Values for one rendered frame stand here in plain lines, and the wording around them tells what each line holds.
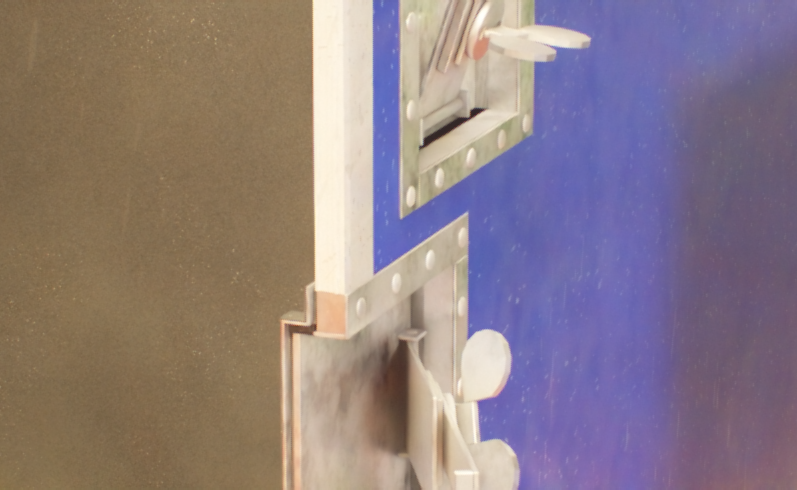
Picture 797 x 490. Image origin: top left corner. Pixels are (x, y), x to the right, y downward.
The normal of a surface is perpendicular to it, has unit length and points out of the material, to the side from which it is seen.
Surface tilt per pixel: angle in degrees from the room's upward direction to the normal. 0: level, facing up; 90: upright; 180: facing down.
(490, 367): 75
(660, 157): 90
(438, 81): 108
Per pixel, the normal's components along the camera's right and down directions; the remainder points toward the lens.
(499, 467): -0.77, -0.08
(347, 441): 0.92, 0.11
